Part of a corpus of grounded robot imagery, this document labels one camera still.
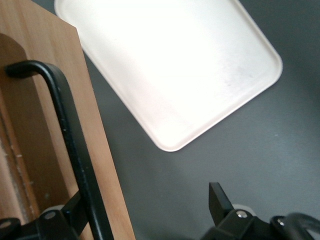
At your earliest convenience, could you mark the wooden box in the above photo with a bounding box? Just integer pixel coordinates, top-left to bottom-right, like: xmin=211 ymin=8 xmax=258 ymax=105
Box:
xmin=0 ymin=0 xmax=137 ymax=240

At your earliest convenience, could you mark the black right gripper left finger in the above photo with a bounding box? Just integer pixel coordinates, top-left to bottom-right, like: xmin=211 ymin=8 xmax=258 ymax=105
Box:
xmin=61 ymin=191 xmax=90 ymax=237

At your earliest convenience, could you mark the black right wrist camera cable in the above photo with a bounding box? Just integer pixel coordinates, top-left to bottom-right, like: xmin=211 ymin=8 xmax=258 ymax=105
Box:
xmin=271 ymin=211 xmax=320 ymax=240

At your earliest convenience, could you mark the beige rectangular tray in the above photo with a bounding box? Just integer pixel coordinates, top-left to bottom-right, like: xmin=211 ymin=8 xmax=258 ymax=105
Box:
xmin=54 ymin=0 xmax=284 ymax=153

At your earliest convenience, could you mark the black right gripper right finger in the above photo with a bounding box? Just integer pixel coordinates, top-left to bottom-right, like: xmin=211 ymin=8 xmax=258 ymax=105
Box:
xmin=208 ymin=181 xmax=235 ymax=227

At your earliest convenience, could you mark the black metal drawer handle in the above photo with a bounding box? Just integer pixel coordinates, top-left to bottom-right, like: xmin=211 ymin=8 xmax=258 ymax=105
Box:
xmin=4 ymin=60 xmax=113 ymax=240

